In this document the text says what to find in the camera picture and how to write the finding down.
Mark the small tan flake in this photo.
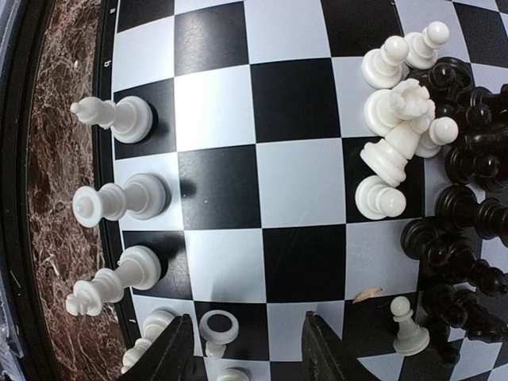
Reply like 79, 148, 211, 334
352, 287, 383, 304

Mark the white pawn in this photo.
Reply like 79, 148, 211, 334
391, 296, 429, 356

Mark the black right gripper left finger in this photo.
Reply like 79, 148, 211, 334
118, 314, 194, 380

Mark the black chess pieces pile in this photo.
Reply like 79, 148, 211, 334
401, 57, 507, 367

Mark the white chess piece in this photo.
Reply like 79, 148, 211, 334
65, 245, 161, 316
70, 96, 153, 144
121, 310, 175, 374
216, 368, 250, 381
72, 173, 171, 228
198, 310, 240, 359

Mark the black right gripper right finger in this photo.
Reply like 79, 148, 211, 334
301, 311, 379, 381

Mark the black grey chessboard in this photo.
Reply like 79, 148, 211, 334
94, 1, 507, 380

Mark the white chess pieces pile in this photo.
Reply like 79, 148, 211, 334
355, 21, 458, 220

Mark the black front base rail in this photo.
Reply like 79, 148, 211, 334
1, 1, 58, 380

